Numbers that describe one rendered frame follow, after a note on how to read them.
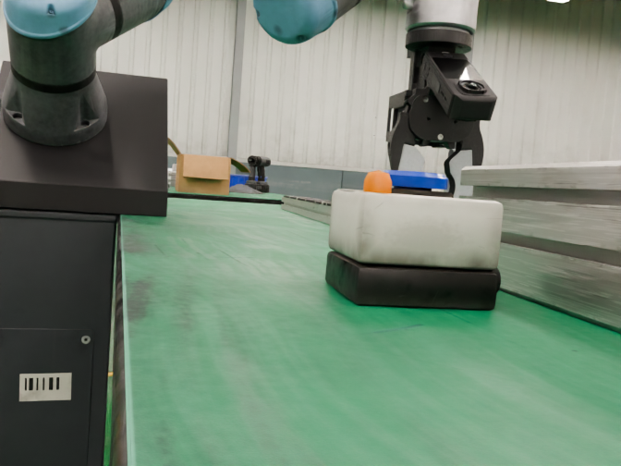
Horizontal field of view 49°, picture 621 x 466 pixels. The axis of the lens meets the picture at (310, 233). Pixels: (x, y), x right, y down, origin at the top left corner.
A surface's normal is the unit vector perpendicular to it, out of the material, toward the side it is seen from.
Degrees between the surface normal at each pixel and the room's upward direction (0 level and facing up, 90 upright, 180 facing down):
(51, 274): 90
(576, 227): 90
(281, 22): 124
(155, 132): 46
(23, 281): 90
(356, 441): 0
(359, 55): 90
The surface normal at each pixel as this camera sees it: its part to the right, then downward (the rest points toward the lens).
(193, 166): 0.25, -0.29
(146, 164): 0.24, -0.62
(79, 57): 0.72, 0.62
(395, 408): 0.07, -0.99
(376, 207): 0.18, 0.08
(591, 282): -0.98, -0.06
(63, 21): 0.48, 0.71
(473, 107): 0.12, 0.59
